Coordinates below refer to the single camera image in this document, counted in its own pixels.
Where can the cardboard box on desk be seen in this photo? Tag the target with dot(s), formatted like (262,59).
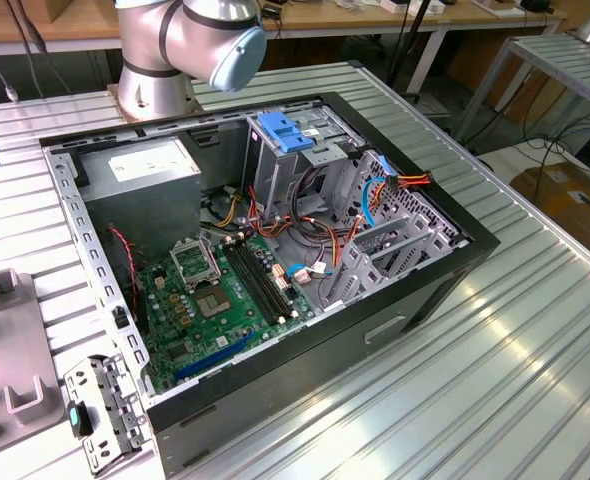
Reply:
(57,10)

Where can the black open PC case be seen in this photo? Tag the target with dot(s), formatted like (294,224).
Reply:
(300,380)

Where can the grey power supply unit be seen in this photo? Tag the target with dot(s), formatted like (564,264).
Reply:
(140,210)

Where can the small black case switch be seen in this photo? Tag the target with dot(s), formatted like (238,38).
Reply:
(120,317)

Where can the black RAM slot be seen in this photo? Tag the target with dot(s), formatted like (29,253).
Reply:
(255,285)
(267,277)

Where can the blue expansion slot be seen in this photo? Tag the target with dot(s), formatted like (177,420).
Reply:
(215,357)

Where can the grey parts rack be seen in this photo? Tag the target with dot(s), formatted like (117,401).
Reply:
(10,350)

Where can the green motherboard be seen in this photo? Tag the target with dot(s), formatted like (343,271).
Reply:
(245,320)

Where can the brown cardboard floor box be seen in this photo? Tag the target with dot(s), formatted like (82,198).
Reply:
(560,200)

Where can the blue drive bay latch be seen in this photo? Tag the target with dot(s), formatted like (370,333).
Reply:
(282,132)

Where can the teal black latch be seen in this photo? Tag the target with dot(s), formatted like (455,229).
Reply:
(77,417)

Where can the black case fan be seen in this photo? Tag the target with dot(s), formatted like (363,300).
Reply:
(120,260)

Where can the metal slatted side table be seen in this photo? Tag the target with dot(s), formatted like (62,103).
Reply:
(550,55)

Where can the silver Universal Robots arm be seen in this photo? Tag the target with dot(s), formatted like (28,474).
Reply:
(145,50)

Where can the CPU socket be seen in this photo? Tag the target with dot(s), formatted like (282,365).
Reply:
(212,302)

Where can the metal disk bay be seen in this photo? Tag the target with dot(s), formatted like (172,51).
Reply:
(360,280)

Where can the black tripod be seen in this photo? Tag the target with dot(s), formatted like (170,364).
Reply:
(414,27)

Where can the metal optical drive cage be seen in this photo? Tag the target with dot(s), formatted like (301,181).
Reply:
(275,180)

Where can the wooden desk white frame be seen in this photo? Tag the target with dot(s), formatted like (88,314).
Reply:
(325,20)

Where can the metal expansion bracket cover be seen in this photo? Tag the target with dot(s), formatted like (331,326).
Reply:
(115,400)

